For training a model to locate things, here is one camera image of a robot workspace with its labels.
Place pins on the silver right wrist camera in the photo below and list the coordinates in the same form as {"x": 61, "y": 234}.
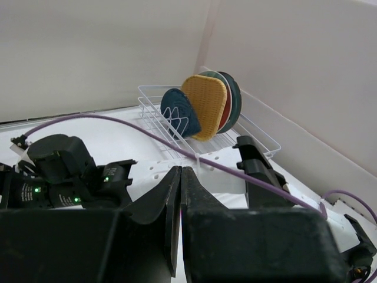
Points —
{"x": 20, "y": 146}

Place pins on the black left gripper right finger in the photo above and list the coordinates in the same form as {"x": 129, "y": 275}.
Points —
{"x": 263, "y": 245}

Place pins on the woven bamboo square tray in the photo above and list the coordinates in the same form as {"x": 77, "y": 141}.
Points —
{"x": 208, "y": 97}

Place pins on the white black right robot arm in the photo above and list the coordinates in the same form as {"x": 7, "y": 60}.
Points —
{"x": 58, "y": 171}

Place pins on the teal round floral plate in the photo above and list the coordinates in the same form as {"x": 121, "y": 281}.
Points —
{"x": 236, "y": 102}

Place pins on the dark blue heart-shaped plate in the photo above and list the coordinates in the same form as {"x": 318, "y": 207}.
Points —
{"x": 177, "y": 109}

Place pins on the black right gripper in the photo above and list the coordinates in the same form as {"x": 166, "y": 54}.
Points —
{"x": 17, "y": 191}

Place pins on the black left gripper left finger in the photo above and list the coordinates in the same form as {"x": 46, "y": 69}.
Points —
{"x": 137, "y": 243}

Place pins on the white wire dish rack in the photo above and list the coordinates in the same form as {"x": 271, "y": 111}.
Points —
{"x": 154, "y": 122}

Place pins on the red teal round plate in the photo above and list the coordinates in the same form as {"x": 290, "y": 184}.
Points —
{"x": 225, "y": 79}

